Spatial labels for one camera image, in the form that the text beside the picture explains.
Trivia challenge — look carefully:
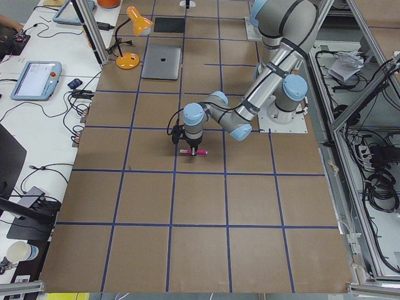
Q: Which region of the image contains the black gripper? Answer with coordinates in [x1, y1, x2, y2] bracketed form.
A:
[186, 137, 202, 156]

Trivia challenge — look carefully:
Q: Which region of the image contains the pink marker pen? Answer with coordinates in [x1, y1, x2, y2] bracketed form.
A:
[179, 149, 208, 155]

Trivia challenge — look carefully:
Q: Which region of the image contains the black mousepad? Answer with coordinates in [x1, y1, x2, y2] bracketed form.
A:
[154, 17, 186, 33]

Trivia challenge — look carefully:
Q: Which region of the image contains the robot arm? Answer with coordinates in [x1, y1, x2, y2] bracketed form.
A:
[174, 1, 319, 156]

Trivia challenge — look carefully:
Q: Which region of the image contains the silver laptop notebook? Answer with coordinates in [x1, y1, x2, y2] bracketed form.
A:
[141, 43, 181, 81]

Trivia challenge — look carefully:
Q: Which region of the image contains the orange desk lamp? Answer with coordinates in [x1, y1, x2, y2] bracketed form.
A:
[114, 6, 154, 70]

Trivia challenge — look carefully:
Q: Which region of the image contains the dark blue pouch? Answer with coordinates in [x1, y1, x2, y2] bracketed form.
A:
[67, 78, 83, 89]

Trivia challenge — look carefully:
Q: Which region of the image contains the teach pendant tablet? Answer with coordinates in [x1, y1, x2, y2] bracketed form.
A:
[52, 1, 81, 26]
[10, 61, 62, 101]

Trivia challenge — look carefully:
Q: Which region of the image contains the black monitor stand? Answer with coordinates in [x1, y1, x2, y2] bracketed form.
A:
[1, 127, 61, 241]

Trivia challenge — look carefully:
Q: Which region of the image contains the white paper cup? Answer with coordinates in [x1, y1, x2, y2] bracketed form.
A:
[6, 241, 39, 263]

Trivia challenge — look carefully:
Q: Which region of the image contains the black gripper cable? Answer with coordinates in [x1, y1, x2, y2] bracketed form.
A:
[167, 107, 188, 146]

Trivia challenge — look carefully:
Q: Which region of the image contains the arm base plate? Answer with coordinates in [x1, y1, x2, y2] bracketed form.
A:
[244, 17, 262, 41]
[257, 96, 308, 134]

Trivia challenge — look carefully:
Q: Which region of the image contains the lamp power cable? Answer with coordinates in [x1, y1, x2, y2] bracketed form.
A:
[106, 37, 136, 57]

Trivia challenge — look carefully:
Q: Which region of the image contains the aluminium frame post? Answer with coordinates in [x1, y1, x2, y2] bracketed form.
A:
[71, 0, 109, 66]

